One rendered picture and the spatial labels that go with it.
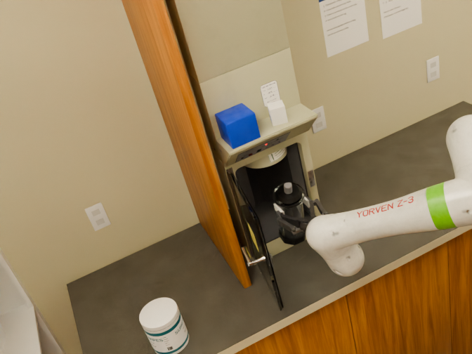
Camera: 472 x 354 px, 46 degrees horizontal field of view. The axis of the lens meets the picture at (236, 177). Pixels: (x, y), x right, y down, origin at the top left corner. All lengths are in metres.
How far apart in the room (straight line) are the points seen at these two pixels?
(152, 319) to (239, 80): 0.82
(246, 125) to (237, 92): 0.13
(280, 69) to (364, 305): 0.92
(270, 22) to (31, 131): 0.95
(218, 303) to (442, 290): 0.91
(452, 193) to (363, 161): 1.18
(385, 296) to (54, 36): 1.51
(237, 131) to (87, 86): 0.65
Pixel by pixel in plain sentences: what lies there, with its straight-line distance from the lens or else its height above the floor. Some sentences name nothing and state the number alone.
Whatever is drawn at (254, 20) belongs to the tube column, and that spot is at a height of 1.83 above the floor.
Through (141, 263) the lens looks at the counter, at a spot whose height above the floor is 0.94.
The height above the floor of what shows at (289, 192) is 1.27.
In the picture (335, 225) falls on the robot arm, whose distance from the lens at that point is 1.52.
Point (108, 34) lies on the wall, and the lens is 2.06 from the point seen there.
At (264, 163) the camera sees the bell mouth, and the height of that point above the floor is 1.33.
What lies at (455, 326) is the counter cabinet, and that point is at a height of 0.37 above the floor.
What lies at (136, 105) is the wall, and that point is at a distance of 2.15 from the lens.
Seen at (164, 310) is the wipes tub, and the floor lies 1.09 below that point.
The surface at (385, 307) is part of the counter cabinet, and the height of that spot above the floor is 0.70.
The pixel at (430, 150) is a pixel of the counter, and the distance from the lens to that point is 2.59.
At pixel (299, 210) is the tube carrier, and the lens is 1.92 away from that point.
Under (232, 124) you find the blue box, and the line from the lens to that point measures 1.68.
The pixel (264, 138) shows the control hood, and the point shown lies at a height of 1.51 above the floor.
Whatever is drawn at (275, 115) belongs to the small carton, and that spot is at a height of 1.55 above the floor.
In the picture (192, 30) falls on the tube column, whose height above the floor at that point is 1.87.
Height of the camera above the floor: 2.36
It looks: 32 degrees down
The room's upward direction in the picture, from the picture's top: 16 degrees counter-clockwise
